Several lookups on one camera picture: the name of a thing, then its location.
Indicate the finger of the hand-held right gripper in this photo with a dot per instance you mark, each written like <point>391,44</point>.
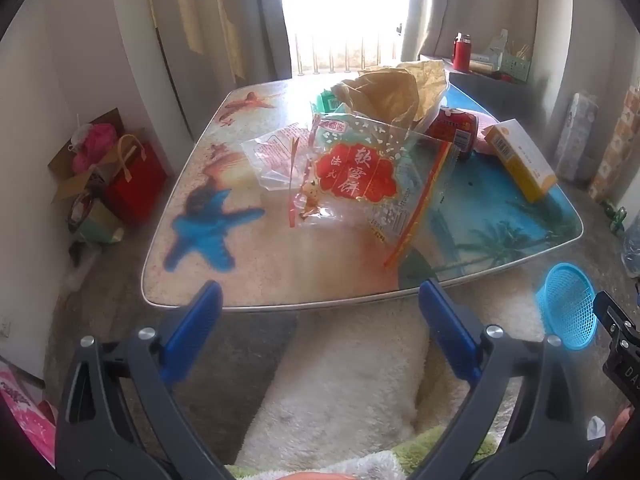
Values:
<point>611,310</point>

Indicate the pink printed bag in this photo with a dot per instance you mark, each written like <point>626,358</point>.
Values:
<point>25,410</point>

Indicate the green plastic storage basket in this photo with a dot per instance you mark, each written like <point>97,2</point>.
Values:
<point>515,67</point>

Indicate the brown cardboard box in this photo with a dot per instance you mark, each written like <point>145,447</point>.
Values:
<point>65,170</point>

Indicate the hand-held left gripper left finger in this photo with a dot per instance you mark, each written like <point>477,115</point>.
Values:
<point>192,325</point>

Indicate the blue mesh basket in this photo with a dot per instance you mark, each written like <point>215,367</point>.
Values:
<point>565,305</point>

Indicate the red soda can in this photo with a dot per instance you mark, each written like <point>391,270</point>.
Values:
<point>452,125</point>

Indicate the patterned orange tissue pack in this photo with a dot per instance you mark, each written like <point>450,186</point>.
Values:
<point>615,150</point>

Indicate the dark cloth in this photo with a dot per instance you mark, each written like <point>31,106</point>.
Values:
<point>82,252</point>

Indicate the clear food bag red label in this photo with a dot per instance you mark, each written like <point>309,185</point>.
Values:
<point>360,175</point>

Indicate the white tissue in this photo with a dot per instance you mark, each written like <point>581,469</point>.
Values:
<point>595,427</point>

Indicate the brown paper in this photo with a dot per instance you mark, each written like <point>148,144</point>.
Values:
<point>390,90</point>

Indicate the small clear plastic wrapper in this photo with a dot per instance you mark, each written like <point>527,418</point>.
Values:
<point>270,155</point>

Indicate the grey cabinet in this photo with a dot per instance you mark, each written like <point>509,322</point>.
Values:
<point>480,82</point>

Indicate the green plastic bottle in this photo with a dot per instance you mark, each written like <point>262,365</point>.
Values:
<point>327,102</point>

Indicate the pink plastic bag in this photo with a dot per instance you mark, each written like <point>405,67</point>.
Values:
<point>97,142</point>

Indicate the red gift bag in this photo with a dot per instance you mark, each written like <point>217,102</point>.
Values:
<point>137,185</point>

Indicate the window railing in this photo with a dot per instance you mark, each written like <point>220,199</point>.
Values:
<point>345,55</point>

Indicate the green gift bag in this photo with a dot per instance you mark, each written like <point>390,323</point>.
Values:
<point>100,220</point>

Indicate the person's right hand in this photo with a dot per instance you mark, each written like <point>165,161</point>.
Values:
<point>619,430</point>

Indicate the yellow cardboard box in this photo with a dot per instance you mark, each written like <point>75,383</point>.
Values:
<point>520,160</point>

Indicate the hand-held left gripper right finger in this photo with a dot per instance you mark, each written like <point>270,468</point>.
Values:
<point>450,330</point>

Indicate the white wall socket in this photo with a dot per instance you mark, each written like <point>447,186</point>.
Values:
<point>5,330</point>

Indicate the toilet paper pack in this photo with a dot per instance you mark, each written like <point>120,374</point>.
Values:
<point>575,135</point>

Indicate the printed low table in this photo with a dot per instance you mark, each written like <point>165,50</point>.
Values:
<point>225,270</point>

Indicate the white plastic bag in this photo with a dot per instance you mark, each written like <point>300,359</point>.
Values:
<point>497,47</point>

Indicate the green glass bottle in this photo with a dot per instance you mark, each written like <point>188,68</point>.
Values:
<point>616,216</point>

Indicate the red thermos flask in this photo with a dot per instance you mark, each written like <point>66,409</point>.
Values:
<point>462,52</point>

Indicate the beige and grey curtain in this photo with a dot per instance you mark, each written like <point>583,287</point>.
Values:
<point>215,15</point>

